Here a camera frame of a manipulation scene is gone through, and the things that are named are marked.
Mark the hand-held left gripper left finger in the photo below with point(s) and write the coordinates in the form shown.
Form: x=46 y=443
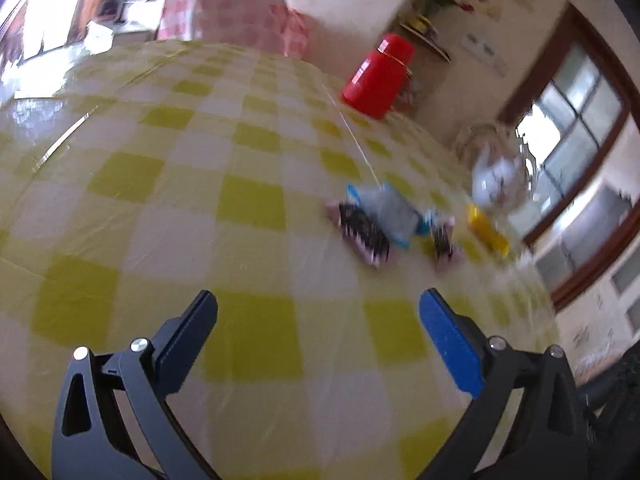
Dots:
x=185 y=340

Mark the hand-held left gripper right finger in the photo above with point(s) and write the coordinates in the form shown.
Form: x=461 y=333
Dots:
x=450 y=345

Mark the yellow snack packet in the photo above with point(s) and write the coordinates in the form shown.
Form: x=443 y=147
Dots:
x=487 y=230

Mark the pink and black snack packet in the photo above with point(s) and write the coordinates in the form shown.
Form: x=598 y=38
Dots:
x=445 y=245
x=362 y=232

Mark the clear blue-edged snack packet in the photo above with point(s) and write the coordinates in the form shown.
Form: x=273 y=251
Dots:
x=395 y=212

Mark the white teapot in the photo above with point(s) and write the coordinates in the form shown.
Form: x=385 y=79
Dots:
x=492 y=180

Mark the yellow checked tablecloth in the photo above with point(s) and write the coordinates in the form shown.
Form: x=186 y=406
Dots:
x=250 y=160

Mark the white decorative plate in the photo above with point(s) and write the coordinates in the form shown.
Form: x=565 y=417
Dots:
x=470 y=135

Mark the brown framed glass door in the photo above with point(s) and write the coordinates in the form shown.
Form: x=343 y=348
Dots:
x=575 y=135

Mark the red thermos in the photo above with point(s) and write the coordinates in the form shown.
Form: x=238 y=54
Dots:
x=375 y=80

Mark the small yellow tin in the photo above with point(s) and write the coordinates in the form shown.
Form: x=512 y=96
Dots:
x=422 y=22

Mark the pink checked cloth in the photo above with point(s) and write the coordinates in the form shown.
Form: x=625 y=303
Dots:
x=225 y=5

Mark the balcony glass door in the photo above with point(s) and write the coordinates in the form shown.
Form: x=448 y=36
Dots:
x=35 y=20

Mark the wooden wall shelf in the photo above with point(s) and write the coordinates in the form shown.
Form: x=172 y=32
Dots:
x=430 y=40

